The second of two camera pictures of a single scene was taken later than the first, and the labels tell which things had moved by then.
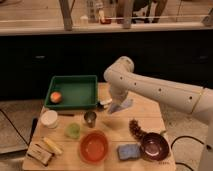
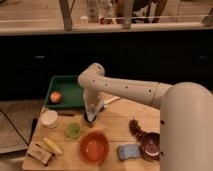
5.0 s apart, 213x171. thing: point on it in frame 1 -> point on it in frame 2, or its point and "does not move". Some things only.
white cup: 49,118 does not move
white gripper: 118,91 -> 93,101
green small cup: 73,130 does not move
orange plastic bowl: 93,147 does not move
